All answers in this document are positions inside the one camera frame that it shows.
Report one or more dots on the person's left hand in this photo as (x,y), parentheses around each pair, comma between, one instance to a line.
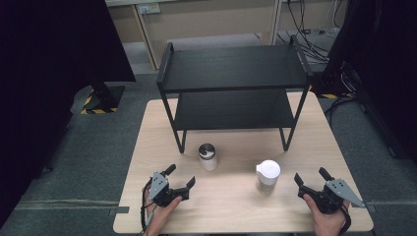
(159,218)

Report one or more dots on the beige cabinet frame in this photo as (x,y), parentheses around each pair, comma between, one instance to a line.
(209,19)

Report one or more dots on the black stand base striped tape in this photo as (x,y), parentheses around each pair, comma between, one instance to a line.
(101,98)

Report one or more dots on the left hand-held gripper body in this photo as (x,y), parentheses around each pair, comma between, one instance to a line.
(159,185)

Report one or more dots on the large black curtain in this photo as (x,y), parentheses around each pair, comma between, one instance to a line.
(49,82)

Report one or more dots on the black two-tier metal shelf rack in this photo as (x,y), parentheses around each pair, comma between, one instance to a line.
(229,65)

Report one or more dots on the white wall outlet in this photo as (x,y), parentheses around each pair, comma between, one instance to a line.
(149,8)

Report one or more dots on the white plastic pitcher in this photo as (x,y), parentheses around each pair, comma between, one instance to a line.
(268,170)

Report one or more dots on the glass jar with metal lid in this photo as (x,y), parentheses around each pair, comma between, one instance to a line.
(208,161)

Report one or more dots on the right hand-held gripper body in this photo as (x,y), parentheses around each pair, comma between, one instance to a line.
(331,196)

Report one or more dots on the person's right hand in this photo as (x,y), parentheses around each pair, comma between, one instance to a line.
(327,224)

